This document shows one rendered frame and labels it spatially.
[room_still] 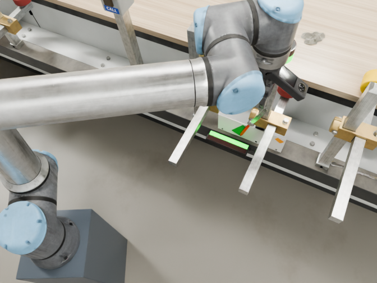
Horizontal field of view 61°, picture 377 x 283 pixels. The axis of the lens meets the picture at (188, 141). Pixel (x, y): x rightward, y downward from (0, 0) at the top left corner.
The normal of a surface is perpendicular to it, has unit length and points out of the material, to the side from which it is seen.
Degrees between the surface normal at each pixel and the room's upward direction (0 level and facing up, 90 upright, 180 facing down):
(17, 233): 5
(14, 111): 55
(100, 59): 0
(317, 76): 0
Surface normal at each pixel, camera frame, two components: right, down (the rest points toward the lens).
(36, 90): 0.08, -0.21
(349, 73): -0.07, -0.48
